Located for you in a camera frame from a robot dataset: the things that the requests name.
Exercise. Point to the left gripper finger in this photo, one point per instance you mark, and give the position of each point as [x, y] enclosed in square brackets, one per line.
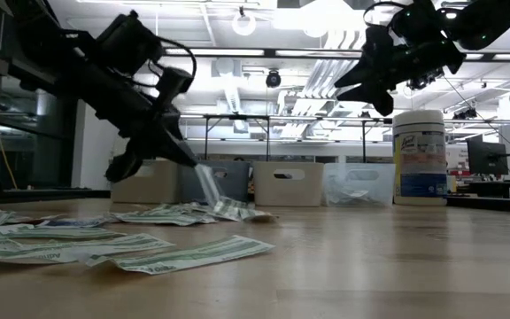
[124, 166]
[175, 148]

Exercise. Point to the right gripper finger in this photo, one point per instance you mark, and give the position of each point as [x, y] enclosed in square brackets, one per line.
[370, 73]
[379, 97]

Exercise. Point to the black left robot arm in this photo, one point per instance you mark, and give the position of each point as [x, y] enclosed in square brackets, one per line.
[60, 53]

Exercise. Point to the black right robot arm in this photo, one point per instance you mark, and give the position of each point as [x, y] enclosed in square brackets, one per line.
[494, 22]

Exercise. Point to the black round ceiling spotlight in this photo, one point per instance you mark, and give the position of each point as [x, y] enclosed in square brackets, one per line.
[425, 83]
[273, 79]

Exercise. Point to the light grey plastic bin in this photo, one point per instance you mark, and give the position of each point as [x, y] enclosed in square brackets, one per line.
[157, 186]

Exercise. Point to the dark grey plastic bin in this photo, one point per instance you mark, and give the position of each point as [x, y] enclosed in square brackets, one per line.
[235, 186]

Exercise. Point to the disinfecting wipes canister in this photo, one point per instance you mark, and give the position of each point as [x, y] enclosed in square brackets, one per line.
[419, 164]

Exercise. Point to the clear plastic bin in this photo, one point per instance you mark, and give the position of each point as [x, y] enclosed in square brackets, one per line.
[361, 177]

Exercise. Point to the black bar LED light strip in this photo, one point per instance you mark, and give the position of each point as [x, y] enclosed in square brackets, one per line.
[237, 52]

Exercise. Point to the white plastic bin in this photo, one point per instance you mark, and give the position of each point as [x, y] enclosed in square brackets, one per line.
[288, 190]

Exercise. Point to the black computer monitor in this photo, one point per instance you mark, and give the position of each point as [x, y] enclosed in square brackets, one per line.
[486, 158]

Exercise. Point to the silver ceiling air duct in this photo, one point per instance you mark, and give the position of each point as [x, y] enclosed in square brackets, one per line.
[357, 75]

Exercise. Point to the black distant workstation frame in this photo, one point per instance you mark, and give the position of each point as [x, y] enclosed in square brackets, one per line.
[237, 117]

